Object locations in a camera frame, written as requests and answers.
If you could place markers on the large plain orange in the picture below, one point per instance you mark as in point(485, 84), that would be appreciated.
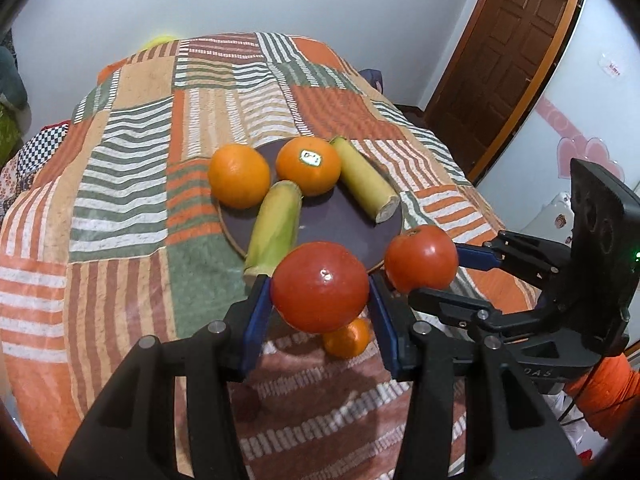
point(238, 176)

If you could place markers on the green-yellow sugarcane piece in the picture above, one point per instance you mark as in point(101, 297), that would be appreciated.
point(275, 230)

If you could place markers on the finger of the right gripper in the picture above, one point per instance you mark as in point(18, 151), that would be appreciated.
point(515, 253)
point(454, 310)

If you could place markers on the large orange with sticker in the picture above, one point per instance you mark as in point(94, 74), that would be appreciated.
point(311, 163)

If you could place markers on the orange yarn bundle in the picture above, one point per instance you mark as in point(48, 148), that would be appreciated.
point(608, 397)

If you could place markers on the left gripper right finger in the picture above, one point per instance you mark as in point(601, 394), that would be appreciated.
point(510, 432)

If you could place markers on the grey plush toy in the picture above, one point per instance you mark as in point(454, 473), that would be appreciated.
point(12, 90)

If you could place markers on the dark purple round plate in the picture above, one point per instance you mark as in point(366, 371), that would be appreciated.
point(333, 217)

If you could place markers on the small orange mandarin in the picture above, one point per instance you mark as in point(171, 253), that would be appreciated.
point(349, 341)

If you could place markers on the purple bag beside bed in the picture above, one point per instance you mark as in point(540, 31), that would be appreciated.
point(374, 78)

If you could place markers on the big red tomato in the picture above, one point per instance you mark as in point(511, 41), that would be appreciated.
point(319, 287)

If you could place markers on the brown wooden door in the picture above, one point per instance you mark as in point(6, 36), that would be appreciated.
point(499, 63)

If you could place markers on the white wardrobe sliding door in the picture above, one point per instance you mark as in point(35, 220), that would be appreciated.
point(588, 110)

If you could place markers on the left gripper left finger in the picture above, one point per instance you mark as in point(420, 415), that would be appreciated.
point(130, 430)

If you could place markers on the striped patchwork bedspread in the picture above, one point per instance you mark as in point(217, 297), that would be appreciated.
point(112, 235)

